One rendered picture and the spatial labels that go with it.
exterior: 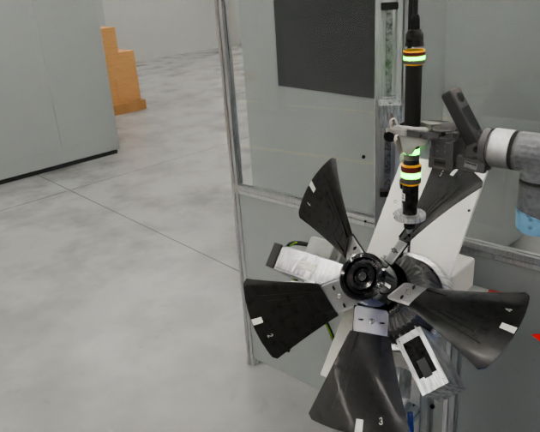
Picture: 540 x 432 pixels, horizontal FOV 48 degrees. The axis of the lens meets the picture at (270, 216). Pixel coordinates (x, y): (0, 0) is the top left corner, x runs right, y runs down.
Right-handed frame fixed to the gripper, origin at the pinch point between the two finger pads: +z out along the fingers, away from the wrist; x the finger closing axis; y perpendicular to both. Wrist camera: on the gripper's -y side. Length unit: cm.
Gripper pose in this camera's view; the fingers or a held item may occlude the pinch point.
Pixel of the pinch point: (399, 124)
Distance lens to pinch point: 133.6
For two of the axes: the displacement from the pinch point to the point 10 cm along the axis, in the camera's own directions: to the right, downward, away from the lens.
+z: -7.5, -2.1, 6.2
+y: 0.6, 9.2, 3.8
